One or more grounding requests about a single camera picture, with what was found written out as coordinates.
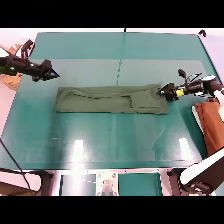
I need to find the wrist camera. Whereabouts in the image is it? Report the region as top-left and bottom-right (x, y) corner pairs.
(177, 68), (193, 84)
(20, 39), (36, 60)

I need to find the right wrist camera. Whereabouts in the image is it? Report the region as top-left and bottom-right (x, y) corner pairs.
(177, 68), (193, 84)

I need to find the olive green shirt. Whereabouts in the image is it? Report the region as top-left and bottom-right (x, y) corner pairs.
(54, 83), (170, 115)

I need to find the orange-brown garment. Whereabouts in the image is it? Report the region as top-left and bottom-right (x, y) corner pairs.
(194, 99), (224, 157)

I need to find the silver frame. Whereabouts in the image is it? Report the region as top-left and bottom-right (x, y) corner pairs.
(49, 167), (175, 197)

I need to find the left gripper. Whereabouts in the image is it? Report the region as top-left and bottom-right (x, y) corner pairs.
(31, 59), (61, 83)

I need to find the black cable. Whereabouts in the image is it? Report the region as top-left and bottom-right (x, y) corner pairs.
(0, 137), (36, 197)

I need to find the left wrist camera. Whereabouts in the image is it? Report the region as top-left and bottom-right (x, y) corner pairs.
(20, 39), (36, 60)

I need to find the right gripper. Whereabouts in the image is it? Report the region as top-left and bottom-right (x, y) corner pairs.
(156, 82), (183, 102)

